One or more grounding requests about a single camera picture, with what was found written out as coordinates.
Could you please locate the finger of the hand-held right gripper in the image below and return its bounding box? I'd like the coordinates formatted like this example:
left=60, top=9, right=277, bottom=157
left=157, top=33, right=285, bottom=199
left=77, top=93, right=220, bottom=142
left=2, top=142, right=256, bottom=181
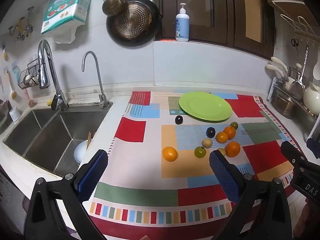
left=280, top=141, right=310, bottom=167
left=306, top=137, right=320, bottom=159

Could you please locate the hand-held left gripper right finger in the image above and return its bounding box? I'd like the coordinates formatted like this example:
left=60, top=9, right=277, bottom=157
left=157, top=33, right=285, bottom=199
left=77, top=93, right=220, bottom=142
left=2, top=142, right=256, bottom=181
left=209, top=150, right=293, bottom=240

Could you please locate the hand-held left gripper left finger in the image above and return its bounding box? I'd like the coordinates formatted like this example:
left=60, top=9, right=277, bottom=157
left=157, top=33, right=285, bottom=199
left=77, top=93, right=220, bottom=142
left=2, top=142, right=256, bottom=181
left=24, top=149, right=109, bottom=240

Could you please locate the green plate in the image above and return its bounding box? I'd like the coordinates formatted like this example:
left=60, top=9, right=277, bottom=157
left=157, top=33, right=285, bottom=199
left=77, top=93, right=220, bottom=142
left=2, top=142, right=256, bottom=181
left=179, top=92, right=233, bottom=122

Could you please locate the person's right hand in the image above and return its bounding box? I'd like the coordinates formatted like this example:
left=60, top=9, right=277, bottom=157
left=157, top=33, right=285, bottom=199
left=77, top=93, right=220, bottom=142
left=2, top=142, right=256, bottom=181
left=294, top=197, right=316, bottom=238

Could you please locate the white bowl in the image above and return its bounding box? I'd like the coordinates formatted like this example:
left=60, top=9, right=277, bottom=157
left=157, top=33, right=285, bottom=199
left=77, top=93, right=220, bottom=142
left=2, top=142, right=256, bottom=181
left=73, top=140, right=88, bottom=166

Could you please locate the steel cooking pot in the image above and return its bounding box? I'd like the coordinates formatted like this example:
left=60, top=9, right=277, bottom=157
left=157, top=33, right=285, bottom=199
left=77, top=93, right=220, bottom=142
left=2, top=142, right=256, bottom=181
left=271, top=90, right=296, bottom=119

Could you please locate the white jug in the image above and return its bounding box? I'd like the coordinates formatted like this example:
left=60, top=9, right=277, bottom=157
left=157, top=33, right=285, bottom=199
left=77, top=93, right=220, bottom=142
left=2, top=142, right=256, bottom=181
left=303, top=81, right=320, bottom=117

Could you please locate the stainless steel sink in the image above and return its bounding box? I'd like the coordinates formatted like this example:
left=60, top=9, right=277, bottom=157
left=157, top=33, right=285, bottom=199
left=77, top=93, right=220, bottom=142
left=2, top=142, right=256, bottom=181
left=2, top=104, right=113, bottom=178

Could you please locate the colourful patchwork table mat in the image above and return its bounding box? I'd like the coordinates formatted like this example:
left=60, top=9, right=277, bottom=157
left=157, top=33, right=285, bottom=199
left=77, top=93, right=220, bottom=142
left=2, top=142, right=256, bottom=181
left=89, top=91, right=308, bottom=240

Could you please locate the small lidded steel pot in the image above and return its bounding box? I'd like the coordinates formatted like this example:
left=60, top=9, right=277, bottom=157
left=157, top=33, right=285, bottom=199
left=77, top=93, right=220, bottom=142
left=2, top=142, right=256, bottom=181
left=287, top=63, right=304, bottom=81

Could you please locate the white ladle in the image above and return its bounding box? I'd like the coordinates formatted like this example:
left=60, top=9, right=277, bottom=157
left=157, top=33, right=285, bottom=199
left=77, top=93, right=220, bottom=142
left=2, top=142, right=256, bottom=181
left=313, top=52, right=320, bottom=79

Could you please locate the thin gooseneck faucet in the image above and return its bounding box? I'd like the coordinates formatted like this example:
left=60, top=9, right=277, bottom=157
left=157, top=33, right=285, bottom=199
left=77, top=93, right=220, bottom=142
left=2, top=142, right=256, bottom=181
left=82, top=51, right=110, bottom=109

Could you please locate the white cup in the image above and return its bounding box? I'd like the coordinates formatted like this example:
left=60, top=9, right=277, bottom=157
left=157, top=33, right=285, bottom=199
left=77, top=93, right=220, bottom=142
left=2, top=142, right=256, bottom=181
left=9, top=106, right=21, bottom=122

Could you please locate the dish brush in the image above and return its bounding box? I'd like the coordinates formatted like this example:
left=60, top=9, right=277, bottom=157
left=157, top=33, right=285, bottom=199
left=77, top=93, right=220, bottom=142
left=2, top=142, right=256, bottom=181
left=5, top=70, right=18, bottom=99

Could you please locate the large chrome faucet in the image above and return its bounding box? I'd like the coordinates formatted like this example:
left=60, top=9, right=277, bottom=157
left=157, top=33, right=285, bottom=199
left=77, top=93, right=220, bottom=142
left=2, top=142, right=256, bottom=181
left=37, top=39, right=68, bottom=111

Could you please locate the blue white pump bottle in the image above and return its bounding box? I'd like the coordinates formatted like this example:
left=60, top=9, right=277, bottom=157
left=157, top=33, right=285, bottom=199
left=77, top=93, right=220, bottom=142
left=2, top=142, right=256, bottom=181
left=175, top=3, right=190, bottom=42

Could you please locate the perforated metal strainer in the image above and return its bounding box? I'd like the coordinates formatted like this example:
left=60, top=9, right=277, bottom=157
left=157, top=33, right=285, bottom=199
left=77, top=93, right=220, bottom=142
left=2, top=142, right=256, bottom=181
left=114, top=1, right=152, bottom=39

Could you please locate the black frying pan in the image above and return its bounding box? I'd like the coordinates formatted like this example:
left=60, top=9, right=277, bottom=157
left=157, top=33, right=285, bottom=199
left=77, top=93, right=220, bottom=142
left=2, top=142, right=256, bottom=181
left=106, top=0, right=160, bottom=47

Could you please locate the green tissue pack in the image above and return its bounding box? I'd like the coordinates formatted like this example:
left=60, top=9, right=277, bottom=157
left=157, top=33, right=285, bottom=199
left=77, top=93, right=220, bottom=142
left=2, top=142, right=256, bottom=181
left=41, top=0, right=92, bottom=35

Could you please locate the cream pan handle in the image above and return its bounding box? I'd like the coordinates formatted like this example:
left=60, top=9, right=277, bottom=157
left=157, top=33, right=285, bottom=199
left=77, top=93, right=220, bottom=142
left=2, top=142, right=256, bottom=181
left=265, top=64, right=285, bottom=78
left=271, top=57, right=288, bottom=72

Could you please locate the black wire basket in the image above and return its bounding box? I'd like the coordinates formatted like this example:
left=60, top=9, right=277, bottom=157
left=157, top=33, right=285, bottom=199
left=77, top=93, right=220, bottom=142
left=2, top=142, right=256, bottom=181
left=17, top=60, right=42, bottom=90

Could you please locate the white wire rack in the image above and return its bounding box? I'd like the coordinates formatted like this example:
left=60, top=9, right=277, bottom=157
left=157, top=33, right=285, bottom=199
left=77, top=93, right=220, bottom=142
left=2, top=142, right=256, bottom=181
left=280, top=14, right=318, bottom=37

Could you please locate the wooden wall shelf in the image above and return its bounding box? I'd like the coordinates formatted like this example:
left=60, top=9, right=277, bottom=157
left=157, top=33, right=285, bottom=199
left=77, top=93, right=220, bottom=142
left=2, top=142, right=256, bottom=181
left=257, top=0, right=320, bottom=27

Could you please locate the dark wooden window frame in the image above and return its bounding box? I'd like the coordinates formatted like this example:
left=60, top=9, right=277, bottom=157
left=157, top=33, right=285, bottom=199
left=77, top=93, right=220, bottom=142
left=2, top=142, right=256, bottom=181
left=154, top=0, right=275, bottom=60

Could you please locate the metal wall hook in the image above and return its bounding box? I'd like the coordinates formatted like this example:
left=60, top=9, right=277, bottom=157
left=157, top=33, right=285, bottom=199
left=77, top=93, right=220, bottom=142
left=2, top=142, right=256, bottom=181
left=25, top=6, right=35, bottom=33
left=9, top=17, right=27, bottom=42

